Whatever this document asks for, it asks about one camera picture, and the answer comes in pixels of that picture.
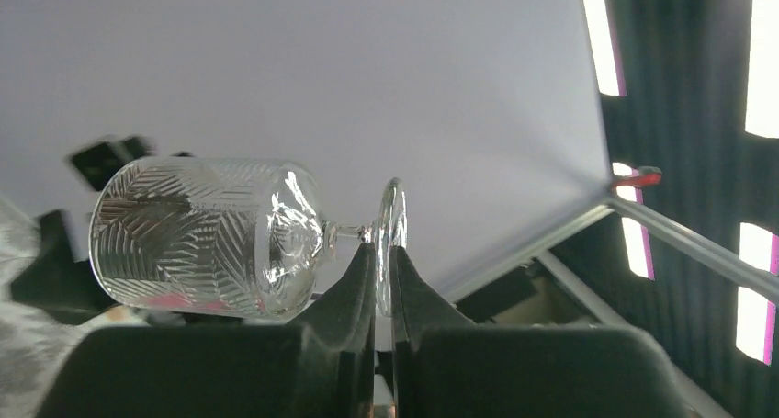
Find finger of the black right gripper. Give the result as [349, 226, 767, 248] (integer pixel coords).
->
[389, 247, 688, 417]

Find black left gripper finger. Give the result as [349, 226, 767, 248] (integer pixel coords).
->
[38, 243, 376, 417]

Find clear wine glass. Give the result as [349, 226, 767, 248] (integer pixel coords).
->
[88, 157, 407, 321]

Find ceiling light panels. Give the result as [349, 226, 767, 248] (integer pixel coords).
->
[562, 0, 778, 373]

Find metal frame pole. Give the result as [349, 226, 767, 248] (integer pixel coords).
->
[606, 196, 778, 304]

